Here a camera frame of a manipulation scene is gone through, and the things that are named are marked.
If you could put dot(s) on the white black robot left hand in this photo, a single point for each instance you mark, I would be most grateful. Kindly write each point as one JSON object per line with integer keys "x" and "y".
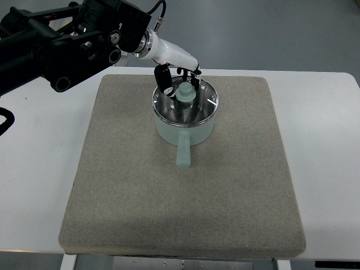
{"x": 167, "y": 54}

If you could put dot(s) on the glass lid with green knob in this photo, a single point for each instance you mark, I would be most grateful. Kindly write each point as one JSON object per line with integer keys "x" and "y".
{"x": 187, "y": 114}

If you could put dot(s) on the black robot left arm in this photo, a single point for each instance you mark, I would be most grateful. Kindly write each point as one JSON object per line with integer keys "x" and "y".
{"x": 68, "y": 45}

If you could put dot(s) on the mint green saucepan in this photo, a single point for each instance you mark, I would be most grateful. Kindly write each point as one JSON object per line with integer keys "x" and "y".
{"x": 184, "y": 135}

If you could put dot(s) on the grey fabric mat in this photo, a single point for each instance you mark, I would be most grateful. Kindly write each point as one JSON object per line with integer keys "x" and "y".
{"x": 235, "y": 201}

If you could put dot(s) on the metal plate under table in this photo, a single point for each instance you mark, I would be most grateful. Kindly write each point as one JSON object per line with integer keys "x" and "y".
{"x": 126, "y": 262}

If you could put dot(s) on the white table frame leg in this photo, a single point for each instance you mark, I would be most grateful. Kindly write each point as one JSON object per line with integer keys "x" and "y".
{"x": 68, "y": 262}

